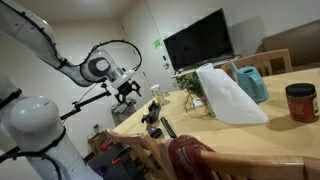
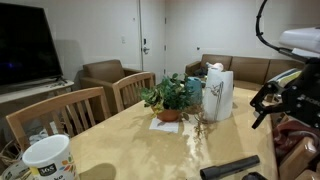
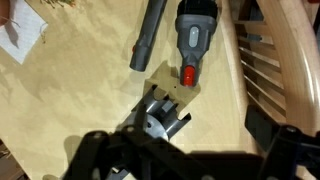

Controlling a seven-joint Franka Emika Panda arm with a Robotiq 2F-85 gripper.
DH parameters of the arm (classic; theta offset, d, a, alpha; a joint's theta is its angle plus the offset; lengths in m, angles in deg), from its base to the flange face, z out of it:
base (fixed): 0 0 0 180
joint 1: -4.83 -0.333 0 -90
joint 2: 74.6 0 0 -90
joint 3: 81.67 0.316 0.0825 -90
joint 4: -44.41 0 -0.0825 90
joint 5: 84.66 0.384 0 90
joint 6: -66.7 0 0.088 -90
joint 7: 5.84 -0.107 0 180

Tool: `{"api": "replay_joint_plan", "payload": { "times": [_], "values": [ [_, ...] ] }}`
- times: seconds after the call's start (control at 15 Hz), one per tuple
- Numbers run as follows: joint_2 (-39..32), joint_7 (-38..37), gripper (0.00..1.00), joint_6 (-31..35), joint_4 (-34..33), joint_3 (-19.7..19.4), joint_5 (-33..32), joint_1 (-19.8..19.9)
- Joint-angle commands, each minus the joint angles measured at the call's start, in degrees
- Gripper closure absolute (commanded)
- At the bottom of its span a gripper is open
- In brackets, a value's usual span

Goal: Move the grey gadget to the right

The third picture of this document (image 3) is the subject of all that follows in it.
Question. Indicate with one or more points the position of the wooden slatted chair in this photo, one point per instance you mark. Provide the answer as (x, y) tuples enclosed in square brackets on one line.
[(293, 50)]

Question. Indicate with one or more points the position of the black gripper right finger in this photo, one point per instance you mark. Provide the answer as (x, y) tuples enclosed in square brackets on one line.
[(286, 150)]

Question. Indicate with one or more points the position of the grey pronged vacuum adapter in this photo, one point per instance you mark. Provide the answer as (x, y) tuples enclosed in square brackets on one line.
[(156, 125)]

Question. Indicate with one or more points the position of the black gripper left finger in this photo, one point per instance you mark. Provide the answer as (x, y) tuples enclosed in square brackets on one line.
[(110, 156)]

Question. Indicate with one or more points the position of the grey vacuum crevice tool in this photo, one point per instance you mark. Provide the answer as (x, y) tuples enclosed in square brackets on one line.
[(148, 33)]

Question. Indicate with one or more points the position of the white paper note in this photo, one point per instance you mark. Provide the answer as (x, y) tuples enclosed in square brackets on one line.
[(23, 30)]

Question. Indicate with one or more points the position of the grey vacuum brush attachment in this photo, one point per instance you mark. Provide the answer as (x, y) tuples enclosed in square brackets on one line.
[(196, 46)]

